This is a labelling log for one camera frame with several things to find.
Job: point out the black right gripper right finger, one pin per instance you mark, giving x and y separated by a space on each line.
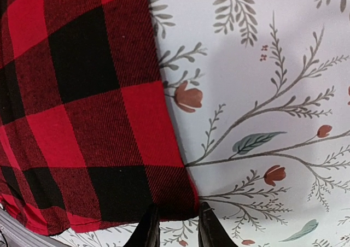
211 233

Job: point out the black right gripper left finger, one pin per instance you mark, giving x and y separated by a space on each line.
147 232

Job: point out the red black plaid shirt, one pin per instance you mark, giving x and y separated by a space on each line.
82 107

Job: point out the floral patterned table mat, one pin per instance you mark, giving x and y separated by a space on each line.
251 95

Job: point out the aluminium front rail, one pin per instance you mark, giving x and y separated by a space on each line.
14 234

